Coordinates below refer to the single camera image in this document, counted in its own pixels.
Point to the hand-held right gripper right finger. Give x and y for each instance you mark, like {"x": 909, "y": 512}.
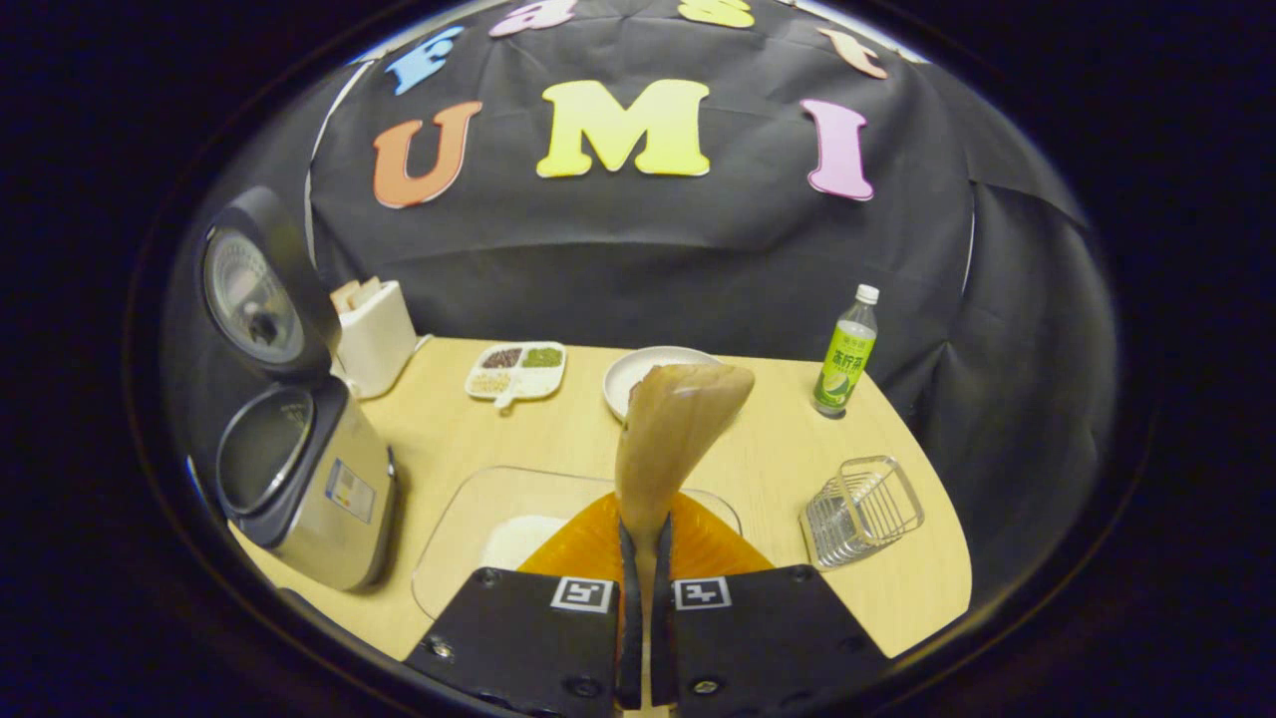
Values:
{"x": 662, "y": 648}

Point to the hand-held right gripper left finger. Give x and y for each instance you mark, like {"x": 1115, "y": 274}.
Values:
{"x": 629, "y": 648}

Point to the clear plastic rice container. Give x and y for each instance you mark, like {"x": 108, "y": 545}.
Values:
{"x": 478, "y": 509}

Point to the wooden spoon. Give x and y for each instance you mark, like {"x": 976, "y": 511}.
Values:
{"x": 668, "y": 439}

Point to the clear chopstick holder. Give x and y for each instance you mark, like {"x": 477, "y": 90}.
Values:
{"x": 862, "y": 514}

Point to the silver black rice cooker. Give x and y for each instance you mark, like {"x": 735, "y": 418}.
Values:
{"x": 319, "y": 489}

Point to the white utensil holder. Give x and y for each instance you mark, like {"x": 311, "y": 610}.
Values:
{"x": 377, "y": 344}

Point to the round white plate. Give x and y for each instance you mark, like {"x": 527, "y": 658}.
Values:
{"x": 628, "y": 374}

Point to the white divided bean dish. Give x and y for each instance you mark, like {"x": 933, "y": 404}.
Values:
{"x": 516, "y": 371}

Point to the green label drink bottle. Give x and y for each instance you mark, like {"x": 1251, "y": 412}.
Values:
{"x": 845, "y": 364}

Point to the black backdrop cloth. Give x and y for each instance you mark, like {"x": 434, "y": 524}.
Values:
{"x": 698, "y": 269}

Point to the bundle of wooden chopsticks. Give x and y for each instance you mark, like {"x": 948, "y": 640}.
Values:
{"x": 354, "y": 294}

